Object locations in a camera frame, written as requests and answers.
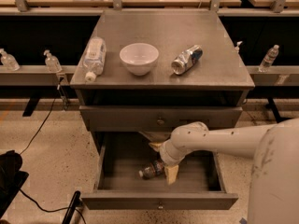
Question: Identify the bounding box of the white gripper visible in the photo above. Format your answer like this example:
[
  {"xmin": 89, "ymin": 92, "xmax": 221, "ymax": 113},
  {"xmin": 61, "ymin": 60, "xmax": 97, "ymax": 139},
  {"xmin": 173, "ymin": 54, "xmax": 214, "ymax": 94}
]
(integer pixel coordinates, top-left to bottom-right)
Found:
[{"xmin": 149, "ymin": 139, "xmax": 185, "ymax": 185}]

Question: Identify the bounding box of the clear plastic water bottle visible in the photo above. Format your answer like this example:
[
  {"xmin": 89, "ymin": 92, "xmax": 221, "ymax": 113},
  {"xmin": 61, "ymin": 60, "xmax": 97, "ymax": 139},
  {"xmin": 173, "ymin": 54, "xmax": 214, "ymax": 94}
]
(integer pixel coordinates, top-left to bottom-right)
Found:
[{"xmin": 138, "ymin": 159, "xmax": 164, "ymax": 179}]

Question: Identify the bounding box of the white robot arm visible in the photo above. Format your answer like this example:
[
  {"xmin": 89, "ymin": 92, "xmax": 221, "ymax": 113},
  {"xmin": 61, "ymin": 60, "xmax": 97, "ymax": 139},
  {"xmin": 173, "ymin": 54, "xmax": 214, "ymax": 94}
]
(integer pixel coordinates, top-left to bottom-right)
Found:
[{"xmin": 149, "ymin": 119, "xmax": 299, "ymax": 224}]

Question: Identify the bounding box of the open grey middle drawer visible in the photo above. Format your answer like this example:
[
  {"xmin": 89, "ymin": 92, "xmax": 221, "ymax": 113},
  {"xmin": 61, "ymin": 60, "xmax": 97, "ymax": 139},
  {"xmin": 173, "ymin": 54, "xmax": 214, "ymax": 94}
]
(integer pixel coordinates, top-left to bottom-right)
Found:
[{"xmin": 82, "ymin": 133, "xmax": 238, "ymax": 210}]

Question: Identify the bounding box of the closed grey upper drawer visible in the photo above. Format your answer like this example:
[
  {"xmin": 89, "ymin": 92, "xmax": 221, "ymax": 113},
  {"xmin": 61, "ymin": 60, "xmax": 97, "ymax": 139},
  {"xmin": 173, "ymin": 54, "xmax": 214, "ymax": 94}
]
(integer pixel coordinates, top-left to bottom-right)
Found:
[{"xmin": 79, "ymin": 105, "xmax": 242, "ymax": 132}]

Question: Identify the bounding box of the grey metal drawer cabinet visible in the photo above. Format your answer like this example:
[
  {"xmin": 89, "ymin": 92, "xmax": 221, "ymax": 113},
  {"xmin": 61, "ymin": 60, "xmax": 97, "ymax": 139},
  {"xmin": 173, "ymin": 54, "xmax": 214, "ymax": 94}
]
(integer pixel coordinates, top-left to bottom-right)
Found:
[{"xmin": 69, "ymin": 8, "xmax": 256, "ymax": 151}]

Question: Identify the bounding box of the large clear bottle lying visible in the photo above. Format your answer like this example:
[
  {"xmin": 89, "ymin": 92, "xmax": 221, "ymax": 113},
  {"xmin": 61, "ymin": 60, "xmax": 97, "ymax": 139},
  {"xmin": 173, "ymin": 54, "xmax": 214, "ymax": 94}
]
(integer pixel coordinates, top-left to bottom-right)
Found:
[{"xmin": 83, "ymin": 37, "xmax": 107, "ymax": 82}]

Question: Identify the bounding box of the small pump bottle behind cabinet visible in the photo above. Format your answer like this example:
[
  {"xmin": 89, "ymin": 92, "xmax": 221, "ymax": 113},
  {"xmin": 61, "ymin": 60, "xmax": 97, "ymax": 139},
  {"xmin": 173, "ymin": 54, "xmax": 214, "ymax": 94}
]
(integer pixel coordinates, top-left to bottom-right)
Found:
[{"xmin": 235, "ymin": 41, "xmax": 243, "ymax": 53}]

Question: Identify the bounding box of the clear pump bottle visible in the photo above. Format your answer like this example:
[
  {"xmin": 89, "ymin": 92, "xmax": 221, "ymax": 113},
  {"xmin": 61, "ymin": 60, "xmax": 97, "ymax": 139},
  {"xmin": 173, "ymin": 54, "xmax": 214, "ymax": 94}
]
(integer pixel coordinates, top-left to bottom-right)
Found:
[
  {"xmin": 44, "ymin": 49, "xmax": 62, "ymax": 73},
  {"xmin": 0, "ymin": 49, "xmax": 20, "ymax": 71}
]

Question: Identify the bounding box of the left clear pump bottle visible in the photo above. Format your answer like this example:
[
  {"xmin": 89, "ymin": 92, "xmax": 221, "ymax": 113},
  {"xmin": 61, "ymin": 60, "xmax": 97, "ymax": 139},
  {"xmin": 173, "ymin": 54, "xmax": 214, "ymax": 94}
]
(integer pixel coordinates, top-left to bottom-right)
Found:
[{"xmin": 0, "ymin": 49, "xmax": 20, "ymax": 71}]

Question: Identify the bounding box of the black stand leg bottom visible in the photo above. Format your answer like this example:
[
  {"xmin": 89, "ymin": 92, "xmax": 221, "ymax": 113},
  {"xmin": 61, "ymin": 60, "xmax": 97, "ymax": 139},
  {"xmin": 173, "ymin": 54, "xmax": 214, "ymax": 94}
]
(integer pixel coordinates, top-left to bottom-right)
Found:
[{"xmin": 62, "ymin": 190, "xmax": 81, "ymax": 224}]

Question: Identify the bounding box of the white ceramic bowl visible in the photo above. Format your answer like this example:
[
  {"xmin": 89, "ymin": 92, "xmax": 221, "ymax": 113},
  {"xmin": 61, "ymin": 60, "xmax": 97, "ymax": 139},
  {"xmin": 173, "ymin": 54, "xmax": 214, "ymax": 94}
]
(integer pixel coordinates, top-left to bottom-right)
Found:
[{"xmin": 120, "ymin": 43, "xmax": 160, "ymax": 76}]

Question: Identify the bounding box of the crushed silver soda can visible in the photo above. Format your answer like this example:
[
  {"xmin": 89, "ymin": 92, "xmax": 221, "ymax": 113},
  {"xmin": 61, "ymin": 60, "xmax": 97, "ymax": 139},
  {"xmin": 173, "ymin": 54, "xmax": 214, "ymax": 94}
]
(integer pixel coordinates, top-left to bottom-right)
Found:
[{"xmin": 171, "ymin": 45, "xmax": 203, "ymax": 76}]

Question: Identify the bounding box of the black wheeled stand leg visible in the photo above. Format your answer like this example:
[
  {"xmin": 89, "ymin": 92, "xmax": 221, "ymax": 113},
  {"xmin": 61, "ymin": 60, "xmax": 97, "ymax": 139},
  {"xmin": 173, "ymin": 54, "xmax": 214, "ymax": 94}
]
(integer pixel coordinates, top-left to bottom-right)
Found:
[{"xmin": 266, "ymin": 98, "xmax": 283, "ymax": 122}]

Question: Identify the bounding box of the black object at left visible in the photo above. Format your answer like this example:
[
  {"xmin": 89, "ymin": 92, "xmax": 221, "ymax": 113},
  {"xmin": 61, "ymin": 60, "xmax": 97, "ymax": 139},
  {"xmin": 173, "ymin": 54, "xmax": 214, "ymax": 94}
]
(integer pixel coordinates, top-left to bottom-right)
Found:
[{"xmin": 0, "ymin": 150, "xmax": 29, "ymax": 217}]

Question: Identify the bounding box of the black floor cable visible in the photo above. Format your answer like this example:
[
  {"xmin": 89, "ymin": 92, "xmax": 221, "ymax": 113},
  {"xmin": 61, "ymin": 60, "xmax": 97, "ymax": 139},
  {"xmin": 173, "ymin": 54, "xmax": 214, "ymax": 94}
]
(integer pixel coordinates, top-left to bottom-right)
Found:
[{"xmin": 18, "ymin": 77, "xmax": 88, "ymax": 224}]

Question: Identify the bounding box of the upright water bottle on rail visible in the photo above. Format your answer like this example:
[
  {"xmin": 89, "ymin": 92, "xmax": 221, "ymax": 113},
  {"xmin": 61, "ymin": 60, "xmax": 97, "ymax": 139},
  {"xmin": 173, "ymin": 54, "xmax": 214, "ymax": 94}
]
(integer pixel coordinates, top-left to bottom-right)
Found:
[{"xmin": 258, "ymin": 45, "xmax": 279, "ymax": 73}]

